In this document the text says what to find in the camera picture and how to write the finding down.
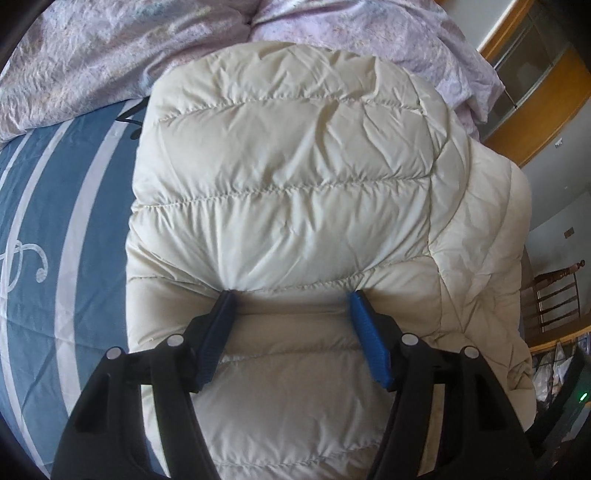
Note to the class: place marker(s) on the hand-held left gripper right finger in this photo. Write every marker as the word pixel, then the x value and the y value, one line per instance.
pixel 369 341

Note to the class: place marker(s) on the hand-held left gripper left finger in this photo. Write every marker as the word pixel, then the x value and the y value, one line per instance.
pixel 214 337

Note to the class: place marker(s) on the cream puffer jacket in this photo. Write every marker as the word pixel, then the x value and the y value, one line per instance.
pixel 295 184

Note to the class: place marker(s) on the clear plastic bags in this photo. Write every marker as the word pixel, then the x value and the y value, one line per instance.
pixel 551 369

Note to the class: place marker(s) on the wooden chair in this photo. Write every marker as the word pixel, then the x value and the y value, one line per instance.
pixel 556 300

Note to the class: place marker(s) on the blue striped bed sheet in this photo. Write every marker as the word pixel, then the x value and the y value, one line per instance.
pixel 69 230

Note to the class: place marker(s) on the lilac floral pillow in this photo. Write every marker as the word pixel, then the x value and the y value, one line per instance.
pixel 92 55

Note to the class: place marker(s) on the lilac floral duvet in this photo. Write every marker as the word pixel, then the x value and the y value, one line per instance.
pixel 378 27

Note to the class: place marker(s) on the brown wall switch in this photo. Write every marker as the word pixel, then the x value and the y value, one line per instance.
pixel 569 232

